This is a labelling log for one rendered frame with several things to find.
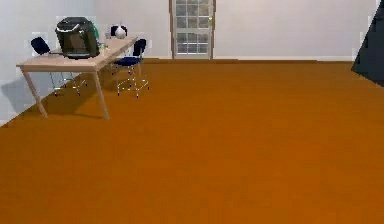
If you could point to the light wooden table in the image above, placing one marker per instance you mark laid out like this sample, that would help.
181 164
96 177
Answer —
60 62

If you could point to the dark grey slanted furniture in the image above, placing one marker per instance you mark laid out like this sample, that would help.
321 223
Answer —
371 50

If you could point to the white round vase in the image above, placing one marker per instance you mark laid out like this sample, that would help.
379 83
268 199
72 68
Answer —
120 32

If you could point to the glass paned room door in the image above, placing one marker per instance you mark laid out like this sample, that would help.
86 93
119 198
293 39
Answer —
192 29

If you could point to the black bulky appliance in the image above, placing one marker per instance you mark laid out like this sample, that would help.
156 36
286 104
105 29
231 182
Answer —
77 38

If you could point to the green bottle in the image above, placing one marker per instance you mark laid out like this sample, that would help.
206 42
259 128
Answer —
96 31

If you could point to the blue seat metal chair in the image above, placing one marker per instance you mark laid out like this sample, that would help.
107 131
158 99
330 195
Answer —
114 30
130 60
40 45

